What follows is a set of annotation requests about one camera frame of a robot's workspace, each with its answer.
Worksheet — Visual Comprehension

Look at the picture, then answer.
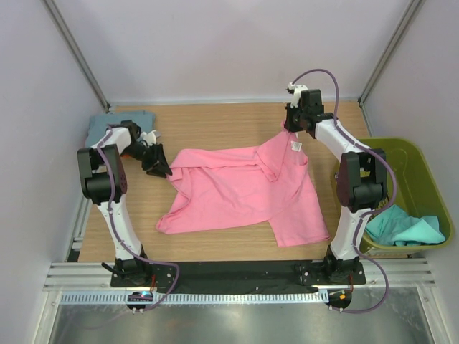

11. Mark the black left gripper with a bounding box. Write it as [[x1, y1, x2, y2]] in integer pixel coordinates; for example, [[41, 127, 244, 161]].
[[122, 143, 173, 178]]

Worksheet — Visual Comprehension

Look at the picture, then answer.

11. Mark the pink t shirt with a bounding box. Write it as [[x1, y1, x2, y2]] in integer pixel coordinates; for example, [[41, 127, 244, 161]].
[[156, 129, 330, 247]]

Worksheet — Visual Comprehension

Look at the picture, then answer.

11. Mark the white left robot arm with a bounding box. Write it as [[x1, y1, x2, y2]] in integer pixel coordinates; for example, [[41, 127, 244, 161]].
[[77, 120, 172, 287]]

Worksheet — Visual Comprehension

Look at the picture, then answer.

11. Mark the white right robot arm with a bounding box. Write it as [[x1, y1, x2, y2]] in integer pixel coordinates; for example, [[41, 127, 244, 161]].
[[284, 83, 387, 284]]

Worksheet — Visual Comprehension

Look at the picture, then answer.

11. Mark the folded grey-blue t shirt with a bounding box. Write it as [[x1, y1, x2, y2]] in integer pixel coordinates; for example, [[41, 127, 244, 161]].
[[85, 110, 157, 148]]

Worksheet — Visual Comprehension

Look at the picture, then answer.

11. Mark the green plastic basket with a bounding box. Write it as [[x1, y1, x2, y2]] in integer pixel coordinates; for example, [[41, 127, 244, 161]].
[[333, 137, 455, 256]]

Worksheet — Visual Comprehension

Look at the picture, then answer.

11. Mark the teal t shirt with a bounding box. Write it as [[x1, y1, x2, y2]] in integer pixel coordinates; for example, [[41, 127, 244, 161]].
[[365, 205, 445, 247]]

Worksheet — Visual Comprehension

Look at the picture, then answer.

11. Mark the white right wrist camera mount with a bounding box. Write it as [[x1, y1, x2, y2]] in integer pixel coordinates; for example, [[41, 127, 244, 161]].
[[286, 82, 308, 108]]

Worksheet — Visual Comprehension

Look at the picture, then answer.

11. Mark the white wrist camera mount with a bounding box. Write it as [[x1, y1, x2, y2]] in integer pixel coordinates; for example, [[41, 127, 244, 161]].
[[286, 82, 308, 108], [139, 130, 161, 146]]

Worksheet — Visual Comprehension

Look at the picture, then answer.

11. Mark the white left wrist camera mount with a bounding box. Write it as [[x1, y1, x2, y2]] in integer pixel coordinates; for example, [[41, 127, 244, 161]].
[[139, 130, 161, 146]]

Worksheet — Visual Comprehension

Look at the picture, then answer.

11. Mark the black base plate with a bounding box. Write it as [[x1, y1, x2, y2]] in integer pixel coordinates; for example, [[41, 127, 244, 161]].
[[109, 260, 366, 287]]

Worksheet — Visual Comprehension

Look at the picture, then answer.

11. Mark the white slotted cable duct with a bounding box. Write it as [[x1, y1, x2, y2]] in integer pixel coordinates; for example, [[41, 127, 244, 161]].
[[60, 290, 328, 306]]

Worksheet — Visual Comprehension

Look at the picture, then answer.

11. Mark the aluminium frame rail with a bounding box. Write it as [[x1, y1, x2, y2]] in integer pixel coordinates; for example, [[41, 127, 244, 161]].
[[44, 258, 435, 295]]

